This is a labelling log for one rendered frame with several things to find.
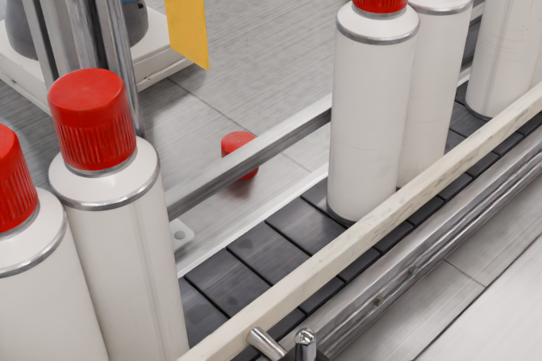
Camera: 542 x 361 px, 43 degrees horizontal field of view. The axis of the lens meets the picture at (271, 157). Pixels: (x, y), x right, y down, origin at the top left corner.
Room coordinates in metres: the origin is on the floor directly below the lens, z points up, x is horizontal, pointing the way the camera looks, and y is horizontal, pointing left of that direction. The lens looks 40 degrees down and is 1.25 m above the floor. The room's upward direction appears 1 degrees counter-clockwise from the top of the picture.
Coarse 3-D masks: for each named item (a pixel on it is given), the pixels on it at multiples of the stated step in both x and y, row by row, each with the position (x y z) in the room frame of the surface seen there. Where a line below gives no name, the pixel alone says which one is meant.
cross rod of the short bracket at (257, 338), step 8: (256, 328) 0.24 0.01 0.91; (248, 336) 0.24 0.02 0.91; (256, 336) 0.24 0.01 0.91; (264, 336) 0.24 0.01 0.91; (256, 344) 0.23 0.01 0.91; (264, 344) 0.23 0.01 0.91; (272, 344) 0.23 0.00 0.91; (264, 352) 0.23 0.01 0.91; (272, 352) 0.23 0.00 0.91; (280, 352) 0.22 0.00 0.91; (272, 360) 0.22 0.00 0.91
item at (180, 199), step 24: (480, 24) 0.52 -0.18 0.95; (288, 120) 0.38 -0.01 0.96; (312, 120) 0.38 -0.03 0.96; (264, 144) 0.35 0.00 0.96; (288, 144) 0.36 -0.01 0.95; (216, 168) 0.33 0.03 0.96; (240, 168) 0.33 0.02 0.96; (168, 192) 0.31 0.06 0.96; (192, 192) 0.31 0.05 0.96; (216, 192) 0.32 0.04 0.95; (168, 216) 0.29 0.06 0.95
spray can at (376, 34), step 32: (352, 0) 0.37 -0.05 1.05; (384, 0) 0.36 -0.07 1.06; (352, 32) 0.36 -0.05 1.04; (384, 32) 0.35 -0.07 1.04; (416, 32) 0.36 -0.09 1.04; (352, 64) 0.36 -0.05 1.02; (384, 64) 0.35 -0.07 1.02; (352, 96) 0.36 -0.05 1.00; (384, 96) 0.35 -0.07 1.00; (352, 128) 0.35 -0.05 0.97; (384, 128) 0.35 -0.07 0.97; (352, 160) 0.35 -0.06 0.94; (384, 160) 0.35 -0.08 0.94; (352, 192) 0.35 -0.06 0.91; (384, 192) 0.35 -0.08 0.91; (352, 224) 0.35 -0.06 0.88
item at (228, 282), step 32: (448, 128) 0.47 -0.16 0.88; (480, 160) 0.42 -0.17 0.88; (320, 192) 0.39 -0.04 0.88; (448, 192) 0.39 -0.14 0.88; (288, 224) 0.36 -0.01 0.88; (320, 224) 0.36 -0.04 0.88; (416, 224) 0.35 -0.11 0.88; (224, 256) 0.33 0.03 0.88; (256, 256) 0.32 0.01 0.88; (288, 256) 0.32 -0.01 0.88; (192, 288) 0.30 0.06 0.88; (224, 288) 0.30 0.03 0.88; (256, 288) 0.30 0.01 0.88; (320, 288) 0.29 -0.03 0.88; (192, 320) 0.27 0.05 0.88; (224, 320) 0.27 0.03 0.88; (288, 320) 0.27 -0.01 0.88; (256, 352) 0.25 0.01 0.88
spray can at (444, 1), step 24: (408, 0) 0.40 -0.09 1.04; (432, 0) 0.39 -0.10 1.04; (456, 0) 0.39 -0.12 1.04; (432, 24) 0.39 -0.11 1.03; (456, 24) 0.39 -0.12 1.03; (432, 48) 0.39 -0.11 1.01; (456, 48) 0.39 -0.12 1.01; (432, 72) 0.39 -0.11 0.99; (456, 72) 0.39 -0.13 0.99; (432, 96) 0.39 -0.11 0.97; (408, 120) 0.39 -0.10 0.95; (432, 120) 0.39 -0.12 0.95; (408, 144) 0.39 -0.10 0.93; (432, 144) 0.39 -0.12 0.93; (408, 168) 0.39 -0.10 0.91
